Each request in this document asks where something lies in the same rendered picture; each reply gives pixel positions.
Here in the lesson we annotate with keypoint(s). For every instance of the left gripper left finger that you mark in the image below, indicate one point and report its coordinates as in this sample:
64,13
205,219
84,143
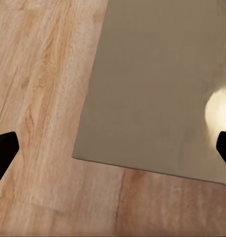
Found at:
9,147

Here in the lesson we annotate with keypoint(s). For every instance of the coffee table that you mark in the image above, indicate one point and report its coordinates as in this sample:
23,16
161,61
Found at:
156,99

